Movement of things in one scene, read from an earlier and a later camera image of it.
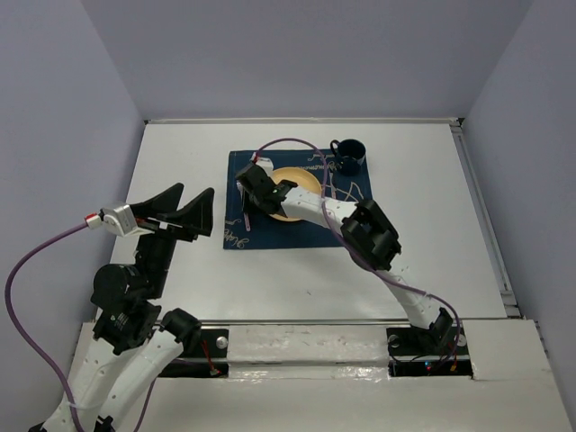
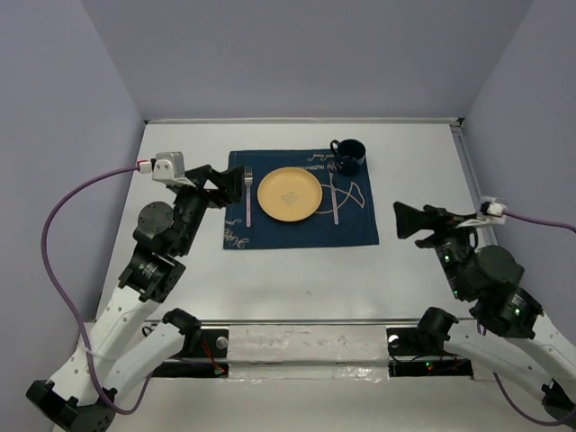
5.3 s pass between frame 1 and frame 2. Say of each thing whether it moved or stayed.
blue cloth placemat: stayed
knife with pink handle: stayed
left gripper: moved
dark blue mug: stayed
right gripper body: moved
